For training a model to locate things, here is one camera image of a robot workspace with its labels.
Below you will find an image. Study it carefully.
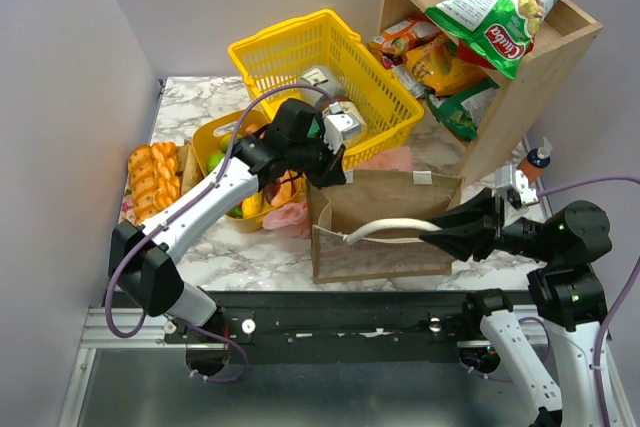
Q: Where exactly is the toy mango green yellow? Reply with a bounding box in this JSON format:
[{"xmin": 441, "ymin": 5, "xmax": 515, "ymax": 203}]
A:
[{"xmin": 219, "ymin": 133, "xmax": 241, "ymax": 153}]

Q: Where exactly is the brown burlap tote bag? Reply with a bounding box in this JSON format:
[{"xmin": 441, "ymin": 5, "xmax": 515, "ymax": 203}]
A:
[{"xmin": 306, "ymin": 170, "xmax": 462, "ymax": 284}]

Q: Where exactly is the green Chuba chips bag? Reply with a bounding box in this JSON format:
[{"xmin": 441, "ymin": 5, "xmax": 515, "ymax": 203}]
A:
[{"xmin": 425, "ymin": 0, "xmax": 558, "ymax": 80}]

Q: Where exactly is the green snack bag lower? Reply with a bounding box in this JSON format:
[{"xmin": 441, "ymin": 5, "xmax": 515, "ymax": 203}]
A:
[{"xmin": 425, "ymin": 79, "xmax": 500, "ymax": 140}]

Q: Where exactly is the long toy baguette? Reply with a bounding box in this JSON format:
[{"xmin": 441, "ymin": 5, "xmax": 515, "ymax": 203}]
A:
[{"xmin": 127, "ymin": 145, "xmax": 161, "ymax": 225}]

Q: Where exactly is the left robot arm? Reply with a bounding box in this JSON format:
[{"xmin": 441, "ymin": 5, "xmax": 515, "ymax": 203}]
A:
[{"xmin": 108, "ymin": 98, "xmax": 360, "ymax": 333}]

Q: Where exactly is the toy bread slice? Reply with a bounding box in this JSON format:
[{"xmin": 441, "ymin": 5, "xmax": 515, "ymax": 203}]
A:
[{"xmin": 177, "ymin": 142, "xmax": 203, "ymax": 195}]

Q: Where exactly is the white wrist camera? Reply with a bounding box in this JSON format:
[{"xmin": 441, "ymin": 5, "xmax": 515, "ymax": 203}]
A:
[
  {"xmin": 322, "ymin": 101, "xmax": 362, "ymax": 153},
  {"xmin": 494, "ymin": 164, "xmax": 539, "ymax": 209}
]

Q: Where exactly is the small yellow plastic bin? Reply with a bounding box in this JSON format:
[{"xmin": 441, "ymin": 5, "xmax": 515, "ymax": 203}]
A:
[{"xmin": 192, "ymin": 110, "xmax": 303, "ymax": 233}]

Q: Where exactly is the toy green cabbage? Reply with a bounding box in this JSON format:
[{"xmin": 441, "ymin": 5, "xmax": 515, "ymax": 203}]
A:
[{"xmin": 206, "ymin": 151, "xmax": 225, "ymax": 174}]

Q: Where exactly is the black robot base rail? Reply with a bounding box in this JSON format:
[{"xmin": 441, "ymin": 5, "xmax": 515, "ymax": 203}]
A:
[{"xmin": 102, "ymin": 290, "xmax": 551, "ymax": 363}]

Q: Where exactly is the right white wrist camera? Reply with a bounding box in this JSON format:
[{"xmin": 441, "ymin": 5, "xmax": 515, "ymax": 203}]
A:
[{"xmin": 494, "ymin": 164, "xmax": 539, "ymax": 209}]

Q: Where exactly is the wooden shelf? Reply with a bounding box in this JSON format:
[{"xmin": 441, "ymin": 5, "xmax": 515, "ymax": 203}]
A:
[{"xmin": 378, "ymin": 0, "xmax": 603, "ymax": 185}]

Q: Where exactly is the orange snack packet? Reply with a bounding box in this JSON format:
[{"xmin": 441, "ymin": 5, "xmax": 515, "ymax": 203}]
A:
[{"xmin": 367, "ymin": 16, "xmax": 441, "ymax": 57}]

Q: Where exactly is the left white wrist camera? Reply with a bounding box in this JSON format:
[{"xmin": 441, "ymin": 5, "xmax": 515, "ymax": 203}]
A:
[{"xmin": 322, "ymin": 101, "xmax": 362, "ymax": 153}]

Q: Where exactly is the large yellow shopping basket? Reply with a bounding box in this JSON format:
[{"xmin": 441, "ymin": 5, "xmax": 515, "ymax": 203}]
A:
[{"xmin": 228, "ymin": 9, "xmax": 424, "ymax": 168}]

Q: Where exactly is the pink plastic grocery bag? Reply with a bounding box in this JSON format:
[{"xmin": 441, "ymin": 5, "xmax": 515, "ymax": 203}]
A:
[{"xmin": 262, "ymin": 146, "xmax": 413, "ymax": 238}]

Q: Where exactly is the yellow snack bag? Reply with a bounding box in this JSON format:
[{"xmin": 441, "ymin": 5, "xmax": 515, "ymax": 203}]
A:
[{"xmin": 403, "ymin": 34, "xmax": 487, "ymax": 97}]

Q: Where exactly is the silver snack packet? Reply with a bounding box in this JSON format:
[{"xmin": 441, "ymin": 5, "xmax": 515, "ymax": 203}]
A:
[{"xmin": 381, "ymin": 53, "xmax": 425, "ymax": 99}]

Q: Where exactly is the braided toy bread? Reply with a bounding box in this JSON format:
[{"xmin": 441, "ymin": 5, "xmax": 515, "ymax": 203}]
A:
[{"xmin": 151, "ymin": 142, "xmax": 181, "ymax": 210}]

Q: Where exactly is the red snack bag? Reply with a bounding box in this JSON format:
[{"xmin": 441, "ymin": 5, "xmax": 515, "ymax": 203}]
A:
[{"xmin": 456, "ymin": 40, "xmax": 495, "ymax": 70}]

